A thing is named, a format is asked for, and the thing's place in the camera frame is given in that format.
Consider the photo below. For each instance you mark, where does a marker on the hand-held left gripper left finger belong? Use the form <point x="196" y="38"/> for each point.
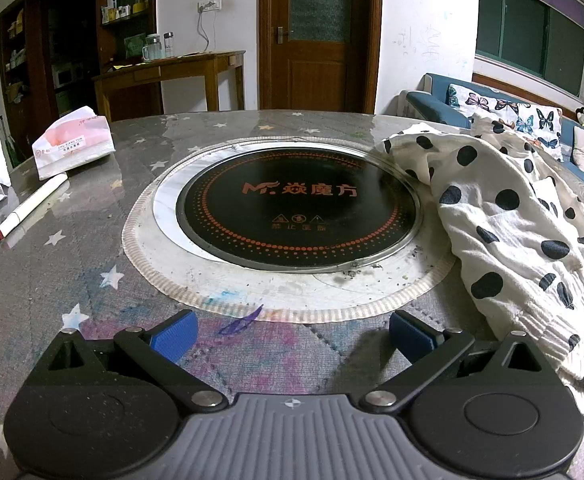
<point x="174" y="335"/>

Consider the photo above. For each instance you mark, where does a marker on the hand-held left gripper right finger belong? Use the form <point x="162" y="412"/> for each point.
<point x="409" y="332"/>

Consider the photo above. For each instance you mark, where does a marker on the white polka dot pants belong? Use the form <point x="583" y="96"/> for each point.
<point x="512" y="240"/>

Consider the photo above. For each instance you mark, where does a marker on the round black induction cooktop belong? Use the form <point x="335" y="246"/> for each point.
<point x="144" y="255"/>

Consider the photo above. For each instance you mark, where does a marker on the grey star quilted tablecloth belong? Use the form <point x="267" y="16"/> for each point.
<point x="97" y="285"/>

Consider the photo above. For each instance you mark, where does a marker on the round black induction cooker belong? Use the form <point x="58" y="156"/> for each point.
<point x="297" y="220"/>

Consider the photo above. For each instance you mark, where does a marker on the white marker pen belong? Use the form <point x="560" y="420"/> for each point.
<point x="27" y="207"/>

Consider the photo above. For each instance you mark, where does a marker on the pink white tissue pack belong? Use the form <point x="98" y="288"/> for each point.
<point x="72" y="145"/>

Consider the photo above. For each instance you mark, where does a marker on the blue sofa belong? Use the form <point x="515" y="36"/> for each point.
<point x="437" y="107"/>

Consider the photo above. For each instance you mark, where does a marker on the butterfly print cushion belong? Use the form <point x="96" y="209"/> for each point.
<point x="537" y="120"/>
<point x="469" y="100"/>

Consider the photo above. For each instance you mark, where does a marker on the wooden side table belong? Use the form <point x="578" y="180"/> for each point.
<point x="172" y="67"/>

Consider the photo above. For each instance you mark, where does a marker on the brown wooden door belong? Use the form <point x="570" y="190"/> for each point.
<point x="317" y="75"/>

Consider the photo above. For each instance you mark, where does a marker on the white microwave oven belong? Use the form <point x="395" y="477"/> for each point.
<point x="67" y="76"/>

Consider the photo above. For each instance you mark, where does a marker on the glass mug with lid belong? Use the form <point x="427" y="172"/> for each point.
<point x="151" y="47"/>

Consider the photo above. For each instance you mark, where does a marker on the glass jar with dark lid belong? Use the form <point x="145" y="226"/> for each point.
<point x="168" y="44"/>

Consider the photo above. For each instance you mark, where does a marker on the green box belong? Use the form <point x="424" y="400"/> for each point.
<point x="134" y="46"/>

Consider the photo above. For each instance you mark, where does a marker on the dark wooden shelf cabinet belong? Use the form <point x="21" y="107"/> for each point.
<point x="122" y="25"/>

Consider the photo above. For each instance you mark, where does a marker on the green framed window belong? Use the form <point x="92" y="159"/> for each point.
<point x="522" y="25"/>

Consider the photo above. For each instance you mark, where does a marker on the white wall socket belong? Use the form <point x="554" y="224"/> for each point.
<point x="208" y="6"/>

